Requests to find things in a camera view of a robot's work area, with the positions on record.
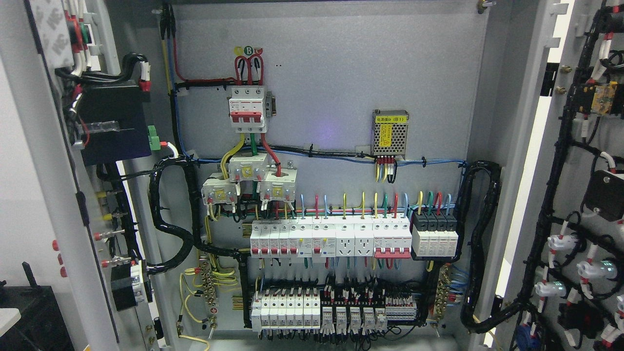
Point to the grey cabinet door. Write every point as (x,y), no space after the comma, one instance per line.
(566,279)
(48,206)

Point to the white current transformers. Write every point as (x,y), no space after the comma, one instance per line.
(250,174)

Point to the row of white breakers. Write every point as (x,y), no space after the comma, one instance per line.
(294,237)

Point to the white socket modules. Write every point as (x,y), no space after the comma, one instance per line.
(354,237)

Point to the metal mesh power supply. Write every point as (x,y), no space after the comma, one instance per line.
(389,133)

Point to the main red white breaker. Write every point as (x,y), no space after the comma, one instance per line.
(248,109)

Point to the black white surge protector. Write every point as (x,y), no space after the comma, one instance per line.
(434,237)

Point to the lower white breaker row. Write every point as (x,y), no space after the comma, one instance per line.
(286,310)

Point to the relay terminal row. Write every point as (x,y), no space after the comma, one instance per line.
(359,309)

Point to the brass ground bus bar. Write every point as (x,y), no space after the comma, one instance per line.
(441,294)

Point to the black digital power meter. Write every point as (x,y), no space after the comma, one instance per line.
(113,115)

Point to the red handled circuit breaker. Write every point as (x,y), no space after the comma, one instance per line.
(392,238)

